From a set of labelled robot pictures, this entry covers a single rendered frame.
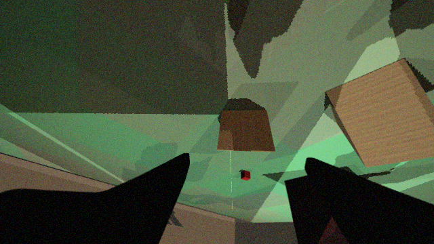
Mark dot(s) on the small red block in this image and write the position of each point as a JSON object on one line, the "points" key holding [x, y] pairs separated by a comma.
{"points": [[245, 175]]}

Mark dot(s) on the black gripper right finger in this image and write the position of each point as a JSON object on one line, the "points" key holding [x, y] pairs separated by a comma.
{"points": [[369, 213]]}

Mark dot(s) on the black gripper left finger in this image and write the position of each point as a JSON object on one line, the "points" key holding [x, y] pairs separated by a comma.
{"points": [[134, 212]]}

